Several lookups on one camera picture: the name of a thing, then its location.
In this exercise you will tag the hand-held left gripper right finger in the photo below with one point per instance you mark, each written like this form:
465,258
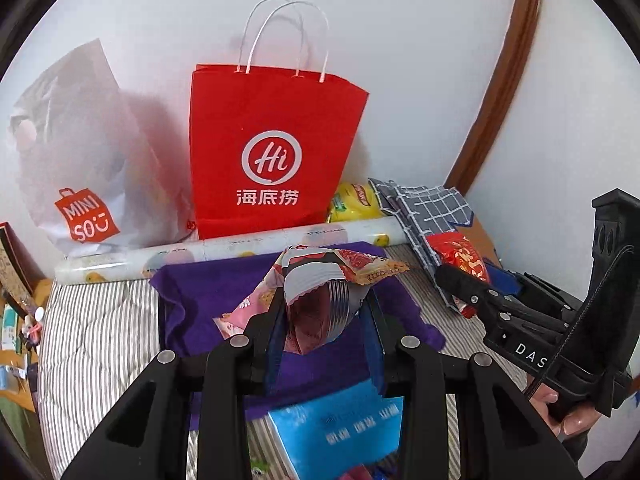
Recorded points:
372,355

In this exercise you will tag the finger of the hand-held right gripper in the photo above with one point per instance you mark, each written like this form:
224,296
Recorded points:
505,282
470,292

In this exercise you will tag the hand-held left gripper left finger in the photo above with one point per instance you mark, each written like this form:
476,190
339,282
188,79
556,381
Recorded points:
274,355

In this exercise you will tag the red snack packet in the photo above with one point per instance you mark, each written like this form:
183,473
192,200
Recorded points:
460,255

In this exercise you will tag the white pink snack packet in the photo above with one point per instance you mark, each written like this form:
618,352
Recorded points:
320,285

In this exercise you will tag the person's right hand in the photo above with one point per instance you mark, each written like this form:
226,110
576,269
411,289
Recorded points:
570,415

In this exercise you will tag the blue tissue box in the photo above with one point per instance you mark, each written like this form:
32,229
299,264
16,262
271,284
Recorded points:
340,435

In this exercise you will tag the purple cloth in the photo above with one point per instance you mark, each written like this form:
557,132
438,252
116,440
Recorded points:
200,305

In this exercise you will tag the checked blue cloth with star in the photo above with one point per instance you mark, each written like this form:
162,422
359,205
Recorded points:
415,205

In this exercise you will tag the yellow chips bag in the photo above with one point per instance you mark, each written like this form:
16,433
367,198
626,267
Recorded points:
355,202

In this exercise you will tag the patterned paper roll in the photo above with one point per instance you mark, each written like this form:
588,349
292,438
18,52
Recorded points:
125,263

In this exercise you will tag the striped bed sheet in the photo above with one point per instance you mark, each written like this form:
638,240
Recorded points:
100,335

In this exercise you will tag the red paper bag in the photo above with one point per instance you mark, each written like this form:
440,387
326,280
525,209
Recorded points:
270,125

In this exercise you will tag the wooden nightstand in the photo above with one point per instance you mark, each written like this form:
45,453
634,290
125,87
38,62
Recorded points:
44,288

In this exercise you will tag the teal white box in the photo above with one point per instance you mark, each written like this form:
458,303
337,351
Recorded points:
10,327

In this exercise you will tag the white plastic shopping bag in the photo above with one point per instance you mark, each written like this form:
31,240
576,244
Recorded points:
80,140

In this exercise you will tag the brown wooden door frame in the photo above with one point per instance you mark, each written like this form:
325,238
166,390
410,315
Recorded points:
500,85

